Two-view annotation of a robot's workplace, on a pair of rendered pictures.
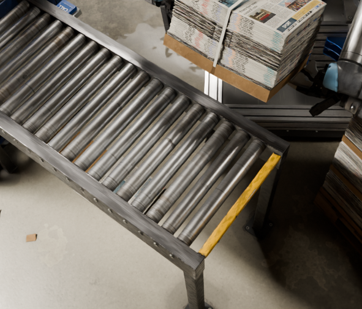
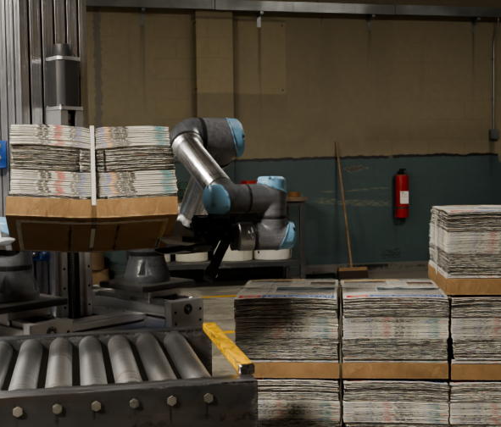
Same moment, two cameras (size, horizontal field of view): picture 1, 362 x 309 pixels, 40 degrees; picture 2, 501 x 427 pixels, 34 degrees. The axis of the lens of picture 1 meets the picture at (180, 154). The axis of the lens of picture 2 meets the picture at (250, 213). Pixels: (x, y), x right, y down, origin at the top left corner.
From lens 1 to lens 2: 1.70 m
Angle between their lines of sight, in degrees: 71
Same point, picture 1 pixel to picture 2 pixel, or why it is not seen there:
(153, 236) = (161, 385)
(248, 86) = (149, 204)
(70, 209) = not seen: outside the picture
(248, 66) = (137, 182)
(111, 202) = (54, 391)
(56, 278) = not seen: outside the picture
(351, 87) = (242, 191)
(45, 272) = not seen: outside the picture
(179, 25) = (25, 177)
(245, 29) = (119, 139)
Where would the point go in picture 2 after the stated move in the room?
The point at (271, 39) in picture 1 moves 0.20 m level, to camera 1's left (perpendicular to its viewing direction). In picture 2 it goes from (153, 135) to (91, 134)
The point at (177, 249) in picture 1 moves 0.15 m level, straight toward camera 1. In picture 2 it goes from (208, 380) to (283, 390)
